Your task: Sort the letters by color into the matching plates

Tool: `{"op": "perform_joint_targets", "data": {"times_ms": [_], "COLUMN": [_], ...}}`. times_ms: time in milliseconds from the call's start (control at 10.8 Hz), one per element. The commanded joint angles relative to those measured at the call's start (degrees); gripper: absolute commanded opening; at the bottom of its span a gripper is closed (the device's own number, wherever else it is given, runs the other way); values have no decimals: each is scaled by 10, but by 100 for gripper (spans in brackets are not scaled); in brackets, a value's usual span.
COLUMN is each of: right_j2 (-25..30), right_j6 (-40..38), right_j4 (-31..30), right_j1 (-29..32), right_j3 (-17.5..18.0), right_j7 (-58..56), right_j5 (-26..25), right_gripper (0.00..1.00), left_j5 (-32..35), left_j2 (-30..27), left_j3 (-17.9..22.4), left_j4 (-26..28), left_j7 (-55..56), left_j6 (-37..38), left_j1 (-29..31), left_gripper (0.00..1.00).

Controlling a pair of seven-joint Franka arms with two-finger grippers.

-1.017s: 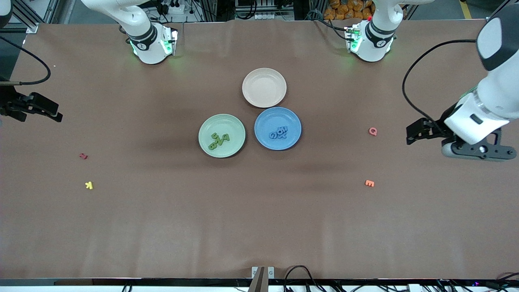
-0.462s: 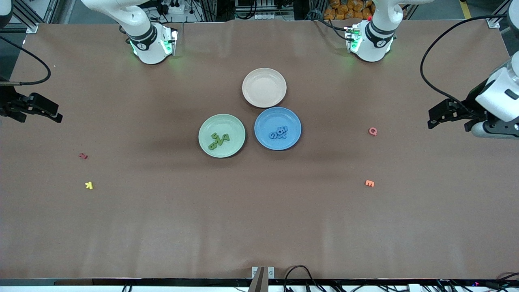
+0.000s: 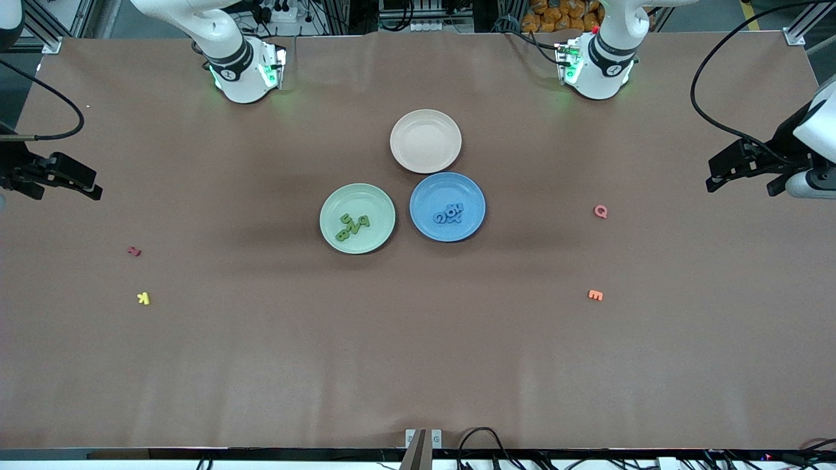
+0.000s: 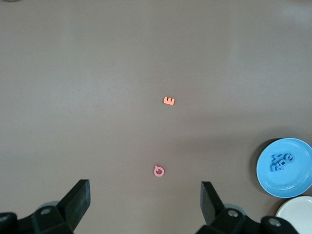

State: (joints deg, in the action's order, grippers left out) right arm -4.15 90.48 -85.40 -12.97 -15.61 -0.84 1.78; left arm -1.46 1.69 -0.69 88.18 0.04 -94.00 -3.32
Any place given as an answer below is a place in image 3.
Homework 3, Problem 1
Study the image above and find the aluminium frame post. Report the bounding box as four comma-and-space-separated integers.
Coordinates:
784, 0, 836, 46
13, 0, 63, 54

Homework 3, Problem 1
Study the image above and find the silver camera mount bracket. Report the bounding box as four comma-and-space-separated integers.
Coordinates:
400, 428, 443, 470

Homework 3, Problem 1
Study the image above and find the black table edge rail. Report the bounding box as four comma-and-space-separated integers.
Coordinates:
0, 446, 836, 463

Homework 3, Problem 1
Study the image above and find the beige round plate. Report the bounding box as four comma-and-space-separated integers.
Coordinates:
390, 109, 462, 174

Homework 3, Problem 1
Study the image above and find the pile of orange objects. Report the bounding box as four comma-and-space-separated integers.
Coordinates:
522, 0, 605, 33

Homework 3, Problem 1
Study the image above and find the brown table cover sheet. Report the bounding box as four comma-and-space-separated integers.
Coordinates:
0, 31, 836, 451

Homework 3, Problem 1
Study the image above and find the green round plate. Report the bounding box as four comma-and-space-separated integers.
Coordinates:
319, 183, 396, 255

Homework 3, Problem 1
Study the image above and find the black looped cable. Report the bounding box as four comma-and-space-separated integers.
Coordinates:
457, 427, 517, 470

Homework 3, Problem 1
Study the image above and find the white power strip with plugs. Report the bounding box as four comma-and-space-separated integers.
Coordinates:
251, 0, 298, 25

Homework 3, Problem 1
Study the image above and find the blue round plate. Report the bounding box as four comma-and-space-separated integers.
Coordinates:
410, 172, 487, 243

